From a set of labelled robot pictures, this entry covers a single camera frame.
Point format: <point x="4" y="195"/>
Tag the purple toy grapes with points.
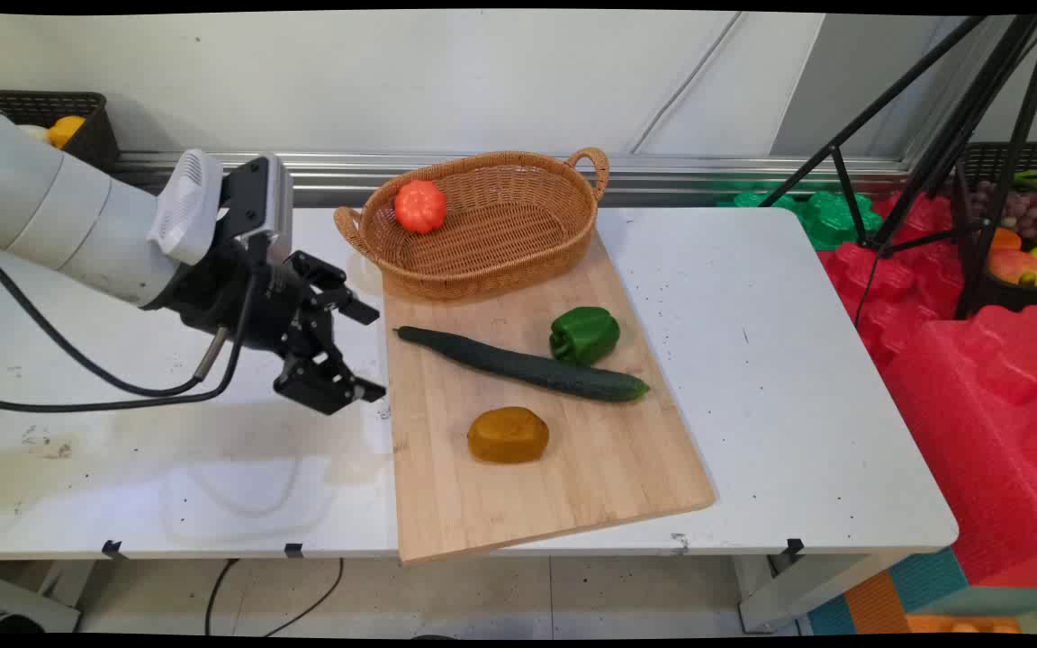
<point x="1032" y="211"/>

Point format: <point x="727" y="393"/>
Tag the yellow toy fruit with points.
<point x="67" y="131"/>

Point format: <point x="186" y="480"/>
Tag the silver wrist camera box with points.
<point x="271" y="202"/>

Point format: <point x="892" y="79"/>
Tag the large black plastic basket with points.
<point x="996" y="162"/>

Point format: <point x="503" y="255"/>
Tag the green foam floor mat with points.
<point x="829" y="220"/>

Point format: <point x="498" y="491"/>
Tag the small black plastic basket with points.
<point x="94" y="144"/>

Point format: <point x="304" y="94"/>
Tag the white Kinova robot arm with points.
<point x="59" y="207"/>

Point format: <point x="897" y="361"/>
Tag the black tripod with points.
<point x="946" y="144"/>

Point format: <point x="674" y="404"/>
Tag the orange foam floor mat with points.
<point x="879" y="603"/>

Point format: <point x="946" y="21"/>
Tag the black tape piece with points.
<point x="294" y="550"/>
<point x="112" y="548"/>
<point x="794" y="545"/>

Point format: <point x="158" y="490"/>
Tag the brown toy bread loaf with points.
<point x="508" y="436"/>

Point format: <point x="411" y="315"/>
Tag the blue foam floor mat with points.
<point x="928" y="580"/>

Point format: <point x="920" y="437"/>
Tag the dark green toy cucumber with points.
<point x="527" y="366"/>

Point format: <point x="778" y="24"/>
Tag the red toy tomato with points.
<point x="420" y="207"/>

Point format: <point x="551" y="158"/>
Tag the green toy bell pepper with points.
<point x="583" y="336"/>

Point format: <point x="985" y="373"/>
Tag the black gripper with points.
<point x="244" y="306"/>

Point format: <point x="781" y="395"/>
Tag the wooden cutting board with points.
<point x="572" y="486"/>

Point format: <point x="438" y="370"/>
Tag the red orange toy mango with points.
<point x="1014" y="266"/>

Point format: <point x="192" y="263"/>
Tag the white toy fruit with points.
<point x="34" y="133"/>

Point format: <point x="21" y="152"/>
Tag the white table leg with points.
<point x="789" y="594"/>
<point x="23" y="598"/>

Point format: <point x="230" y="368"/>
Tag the aluminium wall rail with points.
<point x="662" y="171"/>

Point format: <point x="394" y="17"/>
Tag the red foam floor mat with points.
<point x="978" y="423"/>

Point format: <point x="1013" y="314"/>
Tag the woven wicker basket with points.
<point x="500" y="234"/>

